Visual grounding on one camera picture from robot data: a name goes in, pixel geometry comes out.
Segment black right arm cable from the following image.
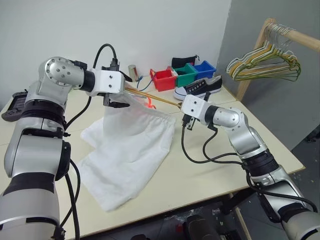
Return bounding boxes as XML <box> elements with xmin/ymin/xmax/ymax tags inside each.
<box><xmin>180</xmin><ymin>113</ymin><xmax>319</xmax><ymax>214</ymax></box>

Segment white shorts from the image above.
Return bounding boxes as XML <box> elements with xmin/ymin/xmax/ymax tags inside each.
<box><xmin>77</xmin><ymin>96</ymin><xmax>177</xmax><ymax>213</ymax></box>

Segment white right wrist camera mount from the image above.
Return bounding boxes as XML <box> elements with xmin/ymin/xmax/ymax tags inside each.
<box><xmin>180</xmin><ymin>94</ymin><xmax>211</xmax><ymax>121</ymax></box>

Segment green plastic bin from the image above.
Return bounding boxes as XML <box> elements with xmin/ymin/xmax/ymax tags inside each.
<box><xmin>172</xmin><ymin>63</ymin><xmax>200</xmax><ymax>87</ymax></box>

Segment red plastic bin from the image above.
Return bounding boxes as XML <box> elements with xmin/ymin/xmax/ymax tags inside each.
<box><xmin>149</xmin><ymin>68</ymin><xmax>177</xmax><ymax>93</ymax></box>

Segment black sneaker white sole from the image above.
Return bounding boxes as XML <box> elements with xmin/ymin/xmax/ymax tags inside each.
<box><xmin>173</xmin><ymin>76</ymin><xmax>224</xmax><ymax>101</ymax></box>

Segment bunch of wire hangers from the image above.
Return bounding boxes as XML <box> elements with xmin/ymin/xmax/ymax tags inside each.
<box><xmin>229</xmin><ymin>24</ymin><xmax>301</xmax><ymax>79</ymax></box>

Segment orange drawstring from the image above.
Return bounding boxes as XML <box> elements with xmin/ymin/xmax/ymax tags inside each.
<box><xmin>145</xmin><ymin>97</ymin><xmax>158</xmax><ymax>110</ymax></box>

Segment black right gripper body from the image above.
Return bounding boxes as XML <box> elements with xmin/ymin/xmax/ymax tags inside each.
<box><xmin>187</xmin><ymin>116</ymin><xmax>199</xmax><ymax>131</ymax></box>

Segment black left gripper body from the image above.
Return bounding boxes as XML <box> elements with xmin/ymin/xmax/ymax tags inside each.
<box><xmin>100</xmin><ymin>65</ymin><xmax>121</xmax><ymax>108</ymax></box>

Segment black fabric pouch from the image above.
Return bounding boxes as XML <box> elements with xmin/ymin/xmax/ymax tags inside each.
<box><xmin>171</xmin><ymin>55</ymin><xmax>201</xmax><ymax>69</ymax></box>

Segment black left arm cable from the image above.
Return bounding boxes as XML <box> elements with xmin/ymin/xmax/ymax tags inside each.
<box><xmin>58</xmin><ymin>43</ymin><xmax>120</xmax><ymax>240</ymax></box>

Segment white wire hanger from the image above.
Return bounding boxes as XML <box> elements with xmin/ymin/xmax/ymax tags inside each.
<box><xmin>226</xmin><ymin>24</ymin><xmax>301</xmax><ymax>76</ymax></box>

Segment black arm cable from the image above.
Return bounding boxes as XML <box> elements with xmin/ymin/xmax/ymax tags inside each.
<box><xmin>180</xmin><ymin>113</ymin><xmax>319</xmax><ymax>214</ymax></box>
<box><xmin>58</xmin><ymin>43</ymin><xmax>120</xmax><ymax>240</ymax></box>

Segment thin blue cable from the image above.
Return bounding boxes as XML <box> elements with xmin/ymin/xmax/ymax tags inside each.
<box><xmin>136</xmin><ymin>75</ymin><xmax>154</xmax><ymax>92</ymax></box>

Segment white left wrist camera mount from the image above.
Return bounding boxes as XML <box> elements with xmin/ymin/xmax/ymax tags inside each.
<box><xmin>84</xmin><ymin>69</ymin><xmax>127</xmax><ymax>97</ymax></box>

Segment black handheld controller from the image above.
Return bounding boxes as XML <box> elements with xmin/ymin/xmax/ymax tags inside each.
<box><xmin>1</xmin><ymin>91</ymin><xmax>29</xmax><ymax>124</ymax></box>

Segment blue plastic bin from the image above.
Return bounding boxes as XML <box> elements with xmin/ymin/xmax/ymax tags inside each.
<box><xmin>193</xmin><ymin>60</ymin><xmax>217</xmax><ymax>82</ymax></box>

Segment silver metal cylinder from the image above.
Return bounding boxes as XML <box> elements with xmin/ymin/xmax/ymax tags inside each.
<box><xmin>127</xmin><ymin>64</ymin><xmax>139</xmax><ymax>82</ymax></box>

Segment black metal table frame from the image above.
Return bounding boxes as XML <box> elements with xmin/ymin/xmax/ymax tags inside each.
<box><xmin>219</xmin><ymin>185</ymin><xmax>264</xmax><ymax>216</ymax></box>

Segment wooden clothes rack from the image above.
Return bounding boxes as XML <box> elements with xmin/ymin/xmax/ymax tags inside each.
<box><xmin>235</xmin><ymin>17</ymin><xmax>320</xmax><ymax>102</ymax></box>

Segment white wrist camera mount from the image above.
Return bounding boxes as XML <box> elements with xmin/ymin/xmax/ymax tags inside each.
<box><xmin>84</xmin><ymin>69</ymin><xmax>127</xmax><ymax>97</ymax></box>
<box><xmin>180</xmin><ymin>94</ymin><xmax>211</xmax><ymax>121</ymax></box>

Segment green wire hanger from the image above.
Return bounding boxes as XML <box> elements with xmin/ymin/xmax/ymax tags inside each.
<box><xmin>234</xmin><ymin>26</ymin><xmax>302</xmax><ymax>83</ymax></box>

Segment dark rounded shape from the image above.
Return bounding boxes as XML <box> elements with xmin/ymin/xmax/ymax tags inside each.
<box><xmin>185</xmin><ymin>214</ymin><xmax>222</xmax><ymax>240</ymax></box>

